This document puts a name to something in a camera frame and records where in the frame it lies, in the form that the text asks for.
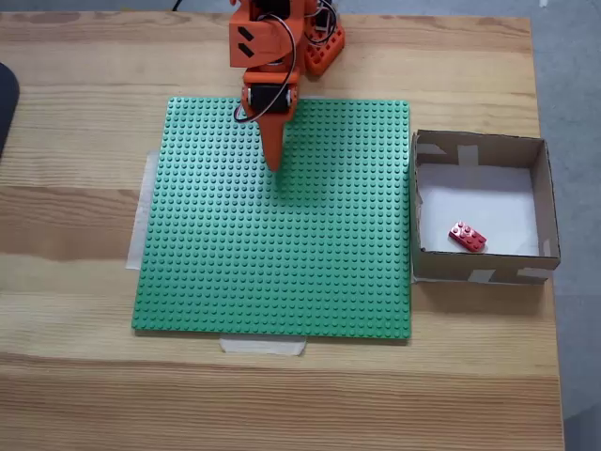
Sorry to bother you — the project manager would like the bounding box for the red lego block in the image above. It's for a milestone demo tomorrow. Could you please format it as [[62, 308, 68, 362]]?
[[448, 219, 489, 254]]

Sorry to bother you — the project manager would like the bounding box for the green lego baseplate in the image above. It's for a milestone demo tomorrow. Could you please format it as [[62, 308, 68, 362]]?
[[131, 96, 413, 343]]

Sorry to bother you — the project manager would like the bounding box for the cardboard box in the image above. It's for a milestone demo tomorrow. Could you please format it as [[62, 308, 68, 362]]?
[[410, 130, 562, 287]]

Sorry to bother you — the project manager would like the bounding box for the wide masking tape strip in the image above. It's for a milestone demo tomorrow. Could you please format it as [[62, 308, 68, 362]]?
[[125, 149, 161, 272]]

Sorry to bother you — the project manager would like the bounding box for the white paper sheet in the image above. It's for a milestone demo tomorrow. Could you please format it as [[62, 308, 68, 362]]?
[[415, 162, 541, 257]]

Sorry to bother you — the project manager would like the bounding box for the black rounded device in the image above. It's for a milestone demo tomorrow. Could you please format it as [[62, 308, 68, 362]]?
[[0, 62, 22, 159]]

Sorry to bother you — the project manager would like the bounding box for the thin gripper motor cable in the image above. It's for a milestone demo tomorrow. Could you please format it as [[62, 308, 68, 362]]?
[[233, 13, 298, 124]]

